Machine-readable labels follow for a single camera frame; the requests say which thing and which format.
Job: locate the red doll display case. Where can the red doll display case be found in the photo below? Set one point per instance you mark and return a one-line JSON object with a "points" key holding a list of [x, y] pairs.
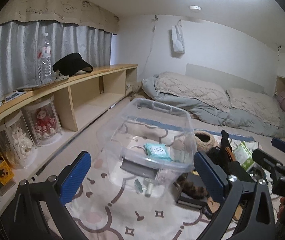
{"points": [[43, 122]]}

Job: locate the yellow cardboard box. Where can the yellow cardboard box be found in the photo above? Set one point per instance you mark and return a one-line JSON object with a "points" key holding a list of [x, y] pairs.
{"points": [[2, 170]]}

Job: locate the grey curtain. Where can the grey curtain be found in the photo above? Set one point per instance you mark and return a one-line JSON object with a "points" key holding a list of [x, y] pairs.
{"points": [[15, 52]]}

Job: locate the beige quilted pillow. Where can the beige quilted pillow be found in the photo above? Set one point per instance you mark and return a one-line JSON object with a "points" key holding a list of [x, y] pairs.
{"points": [[192, 90], [255, 107]]}

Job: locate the white hanging bag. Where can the white hanging bag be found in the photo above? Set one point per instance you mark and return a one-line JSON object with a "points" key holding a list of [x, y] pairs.
{"points": [[178, 40]]}

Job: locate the grey duvet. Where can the grey duvet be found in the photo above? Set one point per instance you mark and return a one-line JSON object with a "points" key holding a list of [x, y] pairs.
{"points": [[207, 117]]}

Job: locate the clear water bottle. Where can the clear water bottle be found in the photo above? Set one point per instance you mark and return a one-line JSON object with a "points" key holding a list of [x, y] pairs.
{"points": [[44, 62]]}

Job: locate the white doll display case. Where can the white doll display case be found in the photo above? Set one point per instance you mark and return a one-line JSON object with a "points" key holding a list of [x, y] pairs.
{"points": [[17, 140]]}

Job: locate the long wooden shelf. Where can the long wooden shelf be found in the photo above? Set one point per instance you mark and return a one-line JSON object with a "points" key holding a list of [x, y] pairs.
{"points": [[90, 75]]}

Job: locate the white watch band tool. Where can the white watch band tool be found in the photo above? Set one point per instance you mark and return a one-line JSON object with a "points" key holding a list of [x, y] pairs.
{"points": [[149, 190]]}

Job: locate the black notebook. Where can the black notebook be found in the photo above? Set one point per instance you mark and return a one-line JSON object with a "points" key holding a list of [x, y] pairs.
{"points": [[190, 201]]}

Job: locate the white smoke detector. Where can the white smoke detector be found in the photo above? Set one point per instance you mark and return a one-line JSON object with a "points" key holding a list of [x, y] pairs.
{"points": [[195, 8]]}

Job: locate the green dotted bag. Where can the green dotted bag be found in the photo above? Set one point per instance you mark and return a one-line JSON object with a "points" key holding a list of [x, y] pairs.
{"points": [[245, 155]]}

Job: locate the brown fuzzy slipper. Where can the brown fuzzy slipper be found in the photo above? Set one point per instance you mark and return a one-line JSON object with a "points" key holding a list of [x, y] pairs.
{"points": [[205, 141]]}

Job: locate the white headboard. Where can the white headboard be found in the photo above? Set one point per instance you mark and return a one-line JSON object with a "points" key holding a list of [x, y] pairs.
{"points": [[220, 75]]}

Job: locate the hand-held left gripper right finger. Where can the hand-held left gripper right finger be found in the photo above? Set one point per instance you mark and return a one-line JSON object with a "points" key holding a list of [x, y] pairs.
{"points": [[208, 177]]}

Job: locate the clear plastic storage box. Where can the clear plastic storage box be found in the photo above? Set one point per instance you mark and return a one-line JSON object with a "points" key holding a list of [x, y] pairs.
{"points": [[157, 112]]}

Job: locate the person's right hand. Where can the person's right hand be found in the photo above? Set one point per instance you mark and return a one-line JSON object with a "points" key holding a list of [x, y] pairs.
{"points": [[282, 208]]}

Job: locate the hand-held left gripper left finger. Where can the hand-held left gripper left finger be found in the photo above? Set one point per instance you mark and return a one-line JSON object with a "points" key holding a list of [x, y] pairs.
{"points": [[75, 177]]}

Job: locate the brown fur scrunchie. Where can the brown fur scrunchie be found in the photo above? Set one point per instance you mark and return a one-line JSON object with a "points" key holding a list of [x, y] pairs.
{"points": [[192, 187]]}

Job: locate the beige printed valance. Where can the beige printed valance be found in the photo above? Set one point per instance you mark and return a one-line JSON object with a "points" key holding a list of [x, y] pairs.
{"points": [[57, 7]]}

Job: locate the teal wet wipes pack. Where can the teal wet wipes pack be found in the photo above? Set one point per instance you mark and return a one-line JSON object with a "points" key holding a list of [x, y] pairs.
{"points": [[161, 152]]}

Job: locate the black headband on shelf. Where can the black headband on shelf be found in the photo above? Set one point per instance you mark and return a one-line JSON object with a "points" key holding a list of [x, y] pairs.
{"points": [[72, 63]]}

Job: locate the beige fleece blanket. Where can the beige fleece blanket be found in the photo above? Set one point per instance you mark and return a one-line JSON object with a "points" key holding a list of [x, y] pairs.
{"points": [[140, 93]]}

